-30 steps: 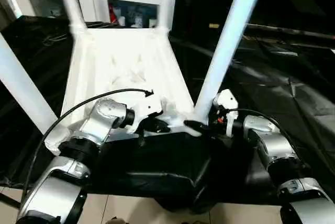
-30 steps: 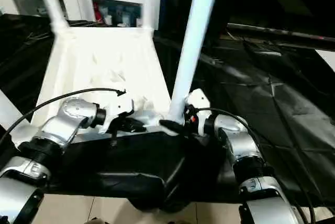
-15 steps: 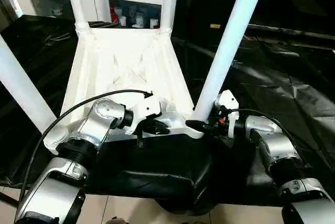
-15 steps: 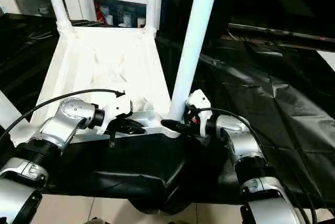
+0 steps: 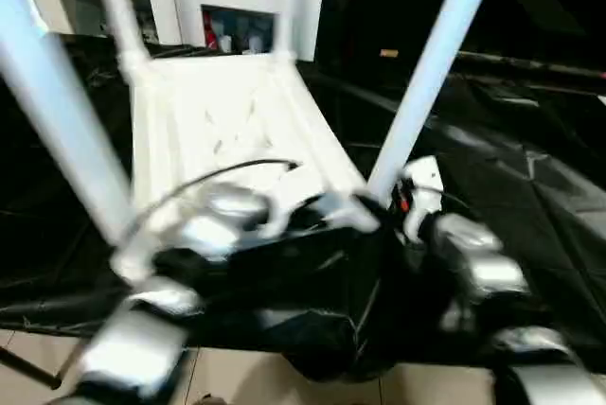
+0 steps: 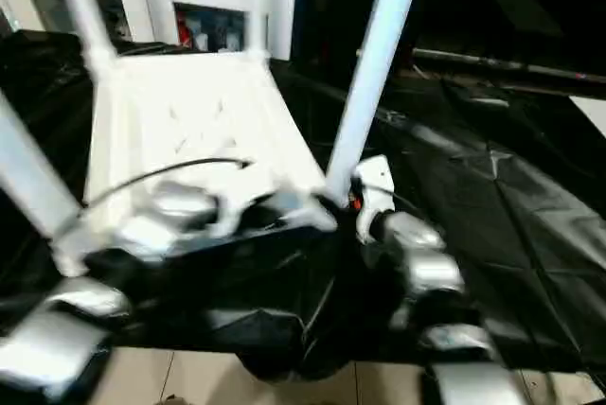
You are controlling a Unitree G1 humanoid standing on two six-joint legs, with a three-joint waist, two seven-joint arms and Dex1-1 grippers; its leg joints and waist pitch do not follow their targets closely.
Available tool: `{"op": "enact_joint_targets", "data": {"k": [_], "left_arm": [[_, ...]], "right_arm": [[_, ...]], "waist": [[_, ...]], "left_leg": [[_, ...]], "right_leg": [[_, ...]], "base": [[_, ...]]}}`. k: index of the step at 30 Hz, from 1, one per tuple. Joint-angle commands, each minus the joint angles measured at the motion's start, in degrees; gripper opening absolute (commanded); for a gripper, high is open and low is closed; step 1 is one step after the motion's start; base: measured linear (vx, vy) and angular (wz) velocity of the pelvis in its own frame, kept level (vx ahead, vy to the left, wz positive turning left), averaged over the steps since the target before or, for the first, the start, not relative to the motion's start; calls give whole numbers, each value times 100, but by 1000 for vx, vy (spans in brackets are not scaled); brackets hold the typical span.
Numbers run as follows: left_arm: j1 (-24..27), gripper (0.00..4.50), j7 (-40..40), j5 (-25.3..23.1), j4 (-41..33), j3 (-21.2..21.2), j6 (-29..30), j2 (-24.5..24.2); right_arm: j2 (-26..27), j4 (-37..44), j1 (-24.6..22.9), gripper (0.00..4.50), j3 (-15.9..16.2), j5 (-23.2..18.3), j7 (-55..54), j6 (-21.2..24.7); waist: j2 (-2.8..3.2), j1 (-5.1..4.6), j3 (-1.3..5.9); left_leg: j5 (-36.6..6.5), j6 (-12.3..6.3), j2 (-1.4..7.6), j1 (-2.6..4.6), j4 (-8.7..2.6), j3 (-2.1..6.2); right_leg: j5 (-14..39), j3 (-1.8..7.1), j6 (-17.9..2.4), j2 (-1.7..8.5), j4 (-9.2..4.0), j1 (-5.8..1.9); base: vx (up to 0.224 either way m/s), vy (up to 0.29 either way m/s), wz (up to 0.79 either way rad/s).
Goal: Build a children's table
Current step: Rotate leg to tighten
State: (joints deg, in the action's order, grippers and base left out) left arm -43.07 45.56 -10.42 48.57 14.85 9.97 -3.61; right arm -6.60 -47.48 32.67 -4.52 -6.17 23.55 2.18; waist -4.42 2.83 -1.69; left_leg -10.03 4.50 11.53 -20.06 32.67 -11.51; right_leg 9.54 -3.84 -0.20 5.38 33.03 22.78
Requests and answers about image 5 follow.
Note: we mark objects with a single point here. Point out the white plastic table top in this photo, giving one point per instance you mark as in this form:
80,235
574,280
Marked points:
227,112

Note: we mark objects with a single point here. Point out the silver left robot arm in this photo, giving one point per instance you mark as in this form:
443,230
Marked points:
213,220

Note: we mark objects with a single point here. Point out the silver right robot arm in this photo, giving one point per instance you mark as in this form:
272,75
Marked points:
473,254

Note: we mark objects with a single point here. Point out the black plastic mat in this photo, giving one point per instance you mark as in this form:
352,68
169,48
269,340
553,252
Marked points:
530,197

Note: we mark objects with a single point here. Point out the small yellow label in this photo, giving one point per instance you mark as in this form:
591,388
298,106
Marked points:
388,53

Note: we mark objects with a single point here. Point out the black metal rod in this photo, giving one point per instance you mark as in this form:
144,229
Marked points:
530,66

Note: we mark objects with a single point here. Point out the black tripod leg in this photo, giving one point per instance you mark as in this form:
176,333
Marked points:
28,367

